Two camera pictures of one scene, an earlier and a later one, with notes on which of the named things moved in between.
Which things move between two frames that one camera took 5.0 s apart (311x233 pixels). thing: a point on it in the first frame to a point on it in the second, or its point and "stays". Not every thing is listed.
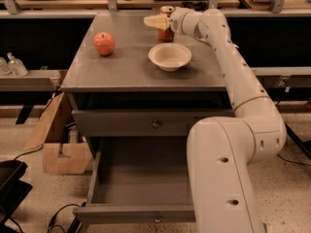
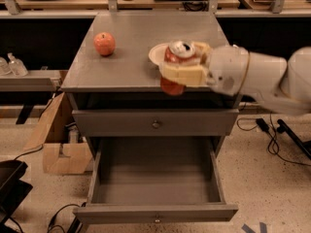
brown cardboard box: x=59 y=138 stays
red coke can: x=166 y=35 to x=178 y=51
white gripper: x=176 y=21 to x=226 y=68
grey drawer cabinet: x=141 y=95 stays
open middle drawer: x=137 y=180 stays
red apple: x=104 y=43 stays
